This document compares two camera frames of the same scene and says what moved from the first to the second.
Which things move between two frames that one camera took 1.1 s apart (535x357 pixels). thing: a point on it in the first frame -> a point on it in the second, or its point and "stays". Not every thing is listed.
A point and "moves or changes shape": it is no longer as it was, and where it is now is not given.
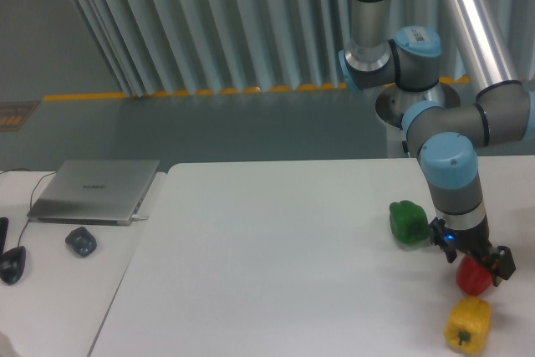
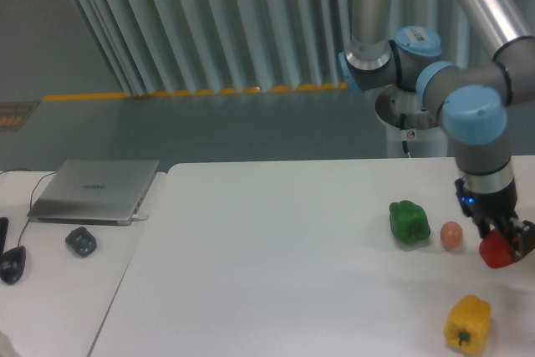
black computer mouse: x=12 y=264 stays
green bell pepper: x=409 y=221 stays
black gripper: x=472 y=241 -> x=493 y=207
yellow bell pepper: x=467 y=325 stays
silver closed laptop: x=93 y=191 stays
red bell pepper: x=471 y=277 moves or changes shape
